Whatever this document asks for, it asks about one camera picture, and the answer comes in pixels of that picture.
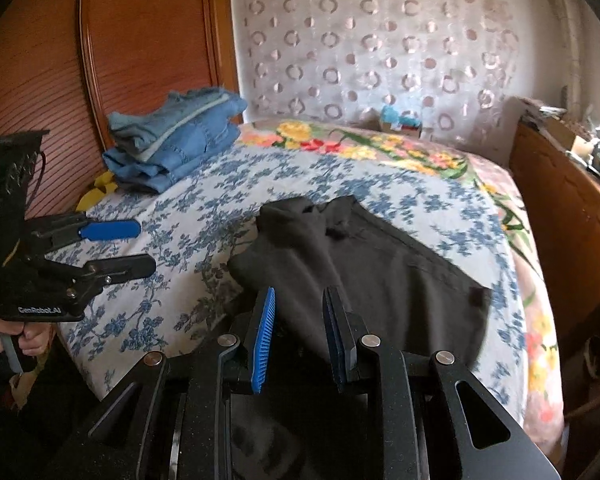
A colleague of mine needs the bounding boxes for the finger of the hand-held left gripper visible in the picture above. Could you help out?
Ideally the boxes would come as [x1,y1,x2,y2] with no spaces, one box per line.
[65,254,157,301]
[27,214,142,252]

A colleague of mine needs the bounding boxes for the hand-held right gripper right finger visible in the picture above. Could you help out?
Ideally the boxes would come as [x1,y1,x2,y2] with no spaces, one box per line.
[322,287,563,480]

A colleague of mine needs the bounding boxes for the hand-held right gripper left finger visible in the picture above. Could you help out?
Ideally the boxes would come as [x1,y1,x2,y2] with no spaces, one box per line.
[45,287,281,480]

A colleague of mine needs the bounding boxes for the black pants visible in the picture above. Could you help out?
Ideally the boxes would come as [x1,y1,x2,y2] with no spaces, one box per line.
[227,195,493,367]

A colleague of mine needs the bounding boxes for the person's left hand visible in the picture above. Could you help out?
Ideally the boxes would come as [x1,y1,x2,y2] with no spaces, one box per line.
[0,310,49,361]

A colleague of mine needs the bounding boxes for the yellow cloth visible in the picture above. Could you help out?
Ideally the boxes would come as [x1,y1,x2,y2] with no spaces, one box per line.
[75,170,119,214]

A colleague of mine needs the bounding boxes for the blue floral bed sheet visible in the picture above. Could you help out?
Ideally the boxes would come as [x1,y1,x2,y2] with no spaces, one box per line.
[55,145,528,426]

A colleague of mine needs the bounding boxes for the dark blue folded jeans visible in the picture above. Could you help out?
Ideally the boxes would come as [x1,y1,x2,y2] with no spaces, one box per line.
[102,124,242,195]

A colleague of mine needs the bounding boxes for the light blue folded jeans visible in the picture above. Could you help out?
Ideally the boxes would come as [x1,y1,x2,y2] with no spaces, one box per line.
[107,87,249,153]

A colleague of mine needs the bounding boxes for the person's dark clothing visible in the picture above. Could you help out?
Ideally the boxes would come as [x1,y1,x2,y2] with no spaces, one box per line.
[0,345,111,480]

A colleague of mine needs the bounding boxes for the wooden headboard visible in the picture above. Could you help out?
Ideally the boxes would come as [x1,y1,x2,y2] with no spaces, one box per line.
[0,0,243,223]

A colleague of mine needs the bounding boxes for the colourful floral pillow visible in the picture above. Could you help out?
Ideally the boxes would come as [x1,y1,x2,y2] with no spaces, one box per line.
[235,119,566,441]

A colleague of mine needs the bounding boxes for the small cardboard box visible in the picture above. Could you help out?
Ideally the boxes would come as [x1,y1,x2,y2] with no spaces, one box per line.
[379,117,426,137]

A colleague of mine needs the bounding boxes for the light blue plastic pack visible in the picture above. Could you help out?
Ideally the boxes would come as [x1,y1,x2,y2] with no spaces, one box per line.
[382,105,417,126]

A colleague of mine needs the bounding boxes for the wooden cabinet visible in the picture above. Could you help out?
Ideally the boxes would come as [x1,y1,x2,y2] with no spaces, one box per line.
[507,120,600,480]

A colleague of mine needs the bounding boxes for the open cardboard box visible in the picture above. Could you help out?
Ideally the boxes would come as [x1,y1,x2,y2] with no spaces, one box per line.
[542,117,588,149]

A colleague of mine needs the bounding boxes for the stack of papers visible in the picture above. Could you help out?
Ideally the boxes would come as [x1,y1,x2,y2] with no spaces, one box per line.
[519,96,568,128]

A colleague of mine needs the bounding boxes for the circle patterned curtain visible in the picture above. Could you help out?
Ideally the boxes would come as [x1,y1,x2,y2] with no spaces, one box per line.
[227,0,546,137]

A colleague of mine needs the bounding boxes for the white cup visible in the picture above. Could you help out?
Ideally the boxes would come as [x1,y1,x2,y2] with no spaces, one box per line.
[570,137,597,162]

